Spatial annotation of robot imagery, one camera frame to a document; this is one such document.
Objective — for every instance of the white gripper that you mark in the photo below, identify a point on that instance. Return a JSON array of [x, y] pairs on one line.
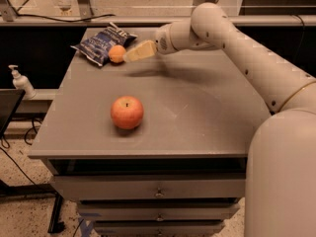
[[163, 42]]

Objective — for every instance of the small orange fruit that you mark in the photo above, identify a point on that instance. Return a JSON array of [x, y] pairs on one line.
[[116, 54]]

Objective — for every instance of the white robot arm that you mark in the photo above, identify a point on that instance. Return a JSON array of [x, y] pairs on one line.
[[280, 189]]

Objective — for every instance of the blue chip bag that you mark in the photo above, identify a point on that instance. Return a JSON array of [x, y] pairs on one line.
[[97, 47]]

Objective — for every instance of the red apple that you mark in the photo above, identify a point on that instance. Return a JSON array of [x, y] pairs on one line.
[[127, 112]]

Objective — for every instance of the grey drawer cabinet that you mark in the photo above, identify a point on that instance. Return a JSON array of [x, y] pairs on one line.
[[180, 172]]

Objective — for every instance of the white pump dispenser bottle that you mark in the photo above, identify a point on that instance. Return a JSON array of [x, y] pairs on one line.
[[22, 82]]

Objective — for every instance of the black floor stand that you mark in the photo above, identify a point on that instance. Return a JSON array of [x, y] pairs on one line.
[[29, 211]]

